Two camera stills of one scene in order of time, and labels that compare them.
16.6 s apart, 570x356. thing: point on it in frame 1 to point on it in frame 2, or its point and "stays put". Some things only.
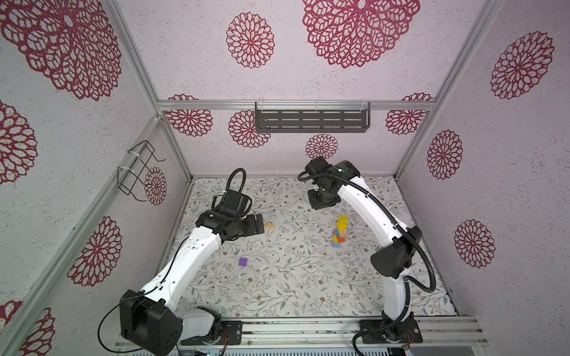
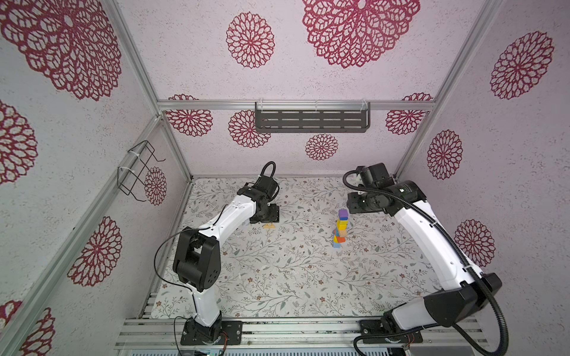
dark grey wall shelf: (312, 117) stays put
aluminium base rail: (450, 333) stays put
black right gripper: (311, 193) to (351, 202)
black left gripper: (252, 228) to (274, 215)
